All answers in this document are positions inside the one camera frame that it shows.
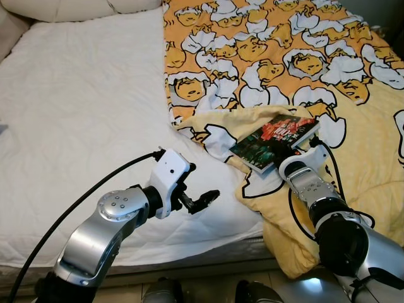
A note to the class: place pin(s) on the grey robot leg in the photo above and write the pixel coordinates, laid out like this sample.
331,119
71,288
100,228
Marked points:
255,293
161,291

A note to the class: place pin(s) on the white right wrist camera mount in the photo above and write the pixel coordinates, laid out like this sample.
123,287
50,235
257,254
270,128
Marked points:
297,163

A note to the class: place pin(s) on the grey robot right leg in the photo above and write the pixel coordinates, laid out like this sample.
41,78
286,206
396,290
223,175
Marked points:
255,293

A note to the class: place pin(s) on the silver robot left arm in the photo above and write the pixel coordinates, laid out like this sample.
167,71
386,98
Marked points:
95,243

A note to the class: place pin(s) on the yellow egg-print quilt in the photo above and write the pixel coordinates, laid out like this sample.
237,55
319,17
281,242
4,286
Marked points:
360,132

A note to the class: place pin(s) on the grey robot left leg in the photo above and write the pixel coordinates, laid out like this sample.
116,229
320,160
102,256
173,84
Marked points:
161,291

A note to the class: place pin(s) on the dark red-green cover book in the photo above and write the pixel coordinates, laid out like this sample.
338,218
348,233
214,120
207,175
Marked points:
271,142

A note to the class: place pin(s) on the beige padded headboard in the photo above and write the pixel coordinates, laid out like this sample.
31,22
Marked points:
76,7

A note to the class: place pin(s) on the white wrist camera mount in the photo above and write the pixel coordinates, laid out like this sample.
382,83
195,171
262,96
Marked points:
169,173
297,163

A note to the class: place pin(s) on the grey bed base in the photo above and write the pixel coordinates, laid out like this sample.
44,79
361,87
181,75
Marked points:
189,260

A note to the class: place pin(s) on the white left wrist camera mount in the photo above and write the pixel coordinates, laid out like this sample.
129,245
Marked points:
169,173

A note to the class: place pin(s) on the white quilted mattress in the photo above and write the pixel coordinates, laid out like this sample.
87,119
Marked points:
82,95

